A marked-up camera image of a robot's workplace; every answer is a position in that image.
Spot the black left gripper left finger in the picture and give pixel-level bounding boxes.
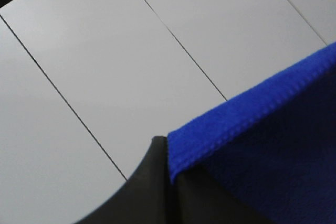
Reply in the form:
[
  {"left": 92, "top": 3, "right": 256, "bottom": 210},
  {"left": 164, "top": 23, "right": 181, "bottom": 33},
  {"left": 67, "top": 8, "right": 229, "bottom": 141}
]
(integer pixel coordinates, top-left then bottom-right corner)
[{"left": 77, "top": 136, "right": 173, "bottom": 223}]

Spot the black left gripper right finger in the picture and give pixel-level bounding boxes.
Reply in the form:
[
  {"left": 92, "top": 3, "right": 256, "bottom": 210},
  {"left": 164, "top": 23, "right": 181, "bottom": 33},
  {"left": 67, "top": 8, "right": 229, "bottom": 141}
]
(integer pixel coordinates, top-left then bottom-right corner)
[{"left": 175, "top": 166, "right": 263, "bottom": 223}]

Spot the blue microfibre towel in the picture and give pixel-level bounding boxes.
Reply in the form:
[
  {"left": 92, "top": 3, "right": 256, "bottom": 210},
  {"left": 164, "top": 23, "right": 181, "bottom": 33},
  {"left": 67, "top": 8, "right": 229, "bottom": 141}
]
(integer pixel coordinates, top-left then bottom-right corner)
[{"left": 167, "top": 44, "right": 335, "bottom": 223}]

